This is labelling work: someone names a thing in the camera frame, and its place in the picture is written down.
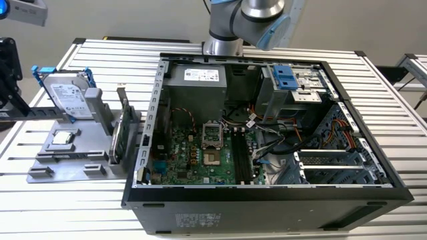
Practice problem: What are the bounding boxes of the silver CPU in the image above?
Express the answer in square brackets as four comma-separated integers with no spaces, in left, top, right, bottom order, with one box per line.
[50,130,75,145]

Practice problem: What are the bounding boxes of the black open PC case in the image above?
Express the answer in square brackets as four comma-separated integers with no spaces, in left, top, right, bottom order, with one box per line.
[121,51,416,236]

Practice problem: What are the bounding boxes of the black RAM slot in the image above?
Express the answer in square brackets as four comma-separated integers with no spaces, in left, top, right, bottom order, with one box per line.
[241,127,253,186]
[245,127,257,186]
[231,127,245,186]
[235,127,249,186]

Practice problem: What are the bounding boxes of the blue plastic drive latch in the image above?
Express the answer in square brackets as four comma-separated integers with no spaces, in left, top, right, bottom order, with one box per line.
[271,65,300,91]

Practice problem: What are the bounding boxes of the black round cable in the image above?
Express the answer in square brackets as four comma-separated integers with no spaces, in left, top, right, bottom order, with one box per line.
[266,134,322,156]

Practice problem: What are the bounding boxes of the orange red yellow wire bundle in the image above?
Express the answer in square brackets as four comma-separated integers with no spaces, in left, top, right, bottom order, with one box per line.
[318,118,361,154]

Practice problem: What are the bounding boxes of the green motherboard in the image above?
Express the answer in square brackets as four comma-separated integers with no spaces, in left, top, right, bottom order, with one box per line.
[150,122,269,186]

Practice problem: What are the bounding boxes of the blue RAM stick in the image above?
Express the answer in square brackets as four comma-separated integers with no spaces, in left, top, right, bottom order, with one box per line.
[0,106,66,123]

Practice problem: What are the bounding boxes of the grey metal drive cage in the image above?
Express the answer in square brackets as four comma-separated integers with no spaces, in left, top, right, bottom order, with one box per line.
[255,63,340,125]

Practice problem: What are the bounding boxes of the black box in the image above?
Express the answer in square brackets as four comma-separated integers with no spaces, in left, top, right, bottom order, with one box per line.
[373,65,410,83]

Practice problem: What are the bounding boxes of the blue expansion slot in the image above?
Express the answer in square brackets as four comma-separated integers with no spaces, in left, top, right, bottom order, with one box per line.
[153,160,169,176]

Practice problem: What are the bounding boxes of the CPU socket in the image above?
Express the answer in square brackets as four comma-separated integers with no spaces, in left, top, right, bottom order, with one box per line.
[202,147,225,168]

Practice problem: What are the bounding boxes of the grey power supply box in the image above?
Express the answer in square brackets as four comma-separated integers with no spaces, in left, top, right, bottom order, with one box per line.
[162,63,229,131]

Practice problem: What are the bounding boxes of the grey parts rack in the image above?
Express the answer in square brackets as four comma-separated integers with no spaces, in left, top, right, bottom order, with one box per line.
[26,87,143,185]

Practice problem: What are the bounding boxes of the green graphics card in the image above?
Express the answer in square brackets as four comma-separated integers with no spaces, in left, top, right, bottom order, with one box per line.
[109,83,138,166]

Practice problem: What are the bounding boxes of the hard disk in blue carrier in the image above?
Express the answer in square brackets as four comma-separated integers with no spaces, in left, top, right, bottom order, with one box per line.
[33,65,98,123]

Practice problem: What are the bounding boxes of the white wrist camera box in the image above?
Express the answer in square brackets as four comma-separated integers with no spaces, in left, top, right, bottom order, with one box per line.
[0,0,49,28]

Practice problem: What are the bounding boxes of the black white green wire bundle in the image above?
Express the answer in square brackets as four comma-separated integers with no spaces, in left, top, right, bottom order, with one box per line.
[221,109,289,161]

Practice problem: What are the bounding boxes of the twisted multicolour fan wire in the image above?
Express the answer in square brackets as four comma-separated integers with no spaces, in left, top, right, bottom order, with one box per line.
[170,107,199,133]

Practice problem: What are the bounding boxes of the wire locking lever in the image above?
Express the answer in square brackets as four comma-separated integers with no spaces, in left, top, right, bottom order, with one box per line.
[221,119,230,149]

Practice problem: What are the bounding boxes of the aluminium slatted side table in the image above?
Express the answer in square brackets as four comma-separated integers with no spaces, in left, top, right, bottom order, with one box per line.
[396,52,427,88]

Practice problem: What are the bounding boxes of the orange wires with black connector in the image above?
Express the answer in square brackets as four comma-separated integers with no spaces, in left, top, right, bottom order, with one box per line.
[249,103,305,142]

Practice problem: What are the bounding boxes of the black case fan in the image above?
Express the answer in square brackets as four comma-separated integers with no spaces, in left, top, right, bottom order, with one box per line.
[151,104,173,161]

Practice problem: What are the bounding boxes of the black round stand base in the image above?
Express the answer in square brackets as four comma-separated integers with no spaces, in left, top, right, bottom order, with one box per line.
[0,119,18,132]

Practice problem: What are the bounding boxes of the grey metal disk bay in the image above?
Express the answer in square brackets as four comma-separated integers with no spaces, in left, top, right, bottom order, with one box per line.
[293,148,385,186]

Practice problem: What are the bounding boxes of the metal socket cover frame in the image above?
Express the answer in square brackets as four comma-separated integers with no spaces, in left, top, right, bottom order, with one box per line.
[202,120,225,149]

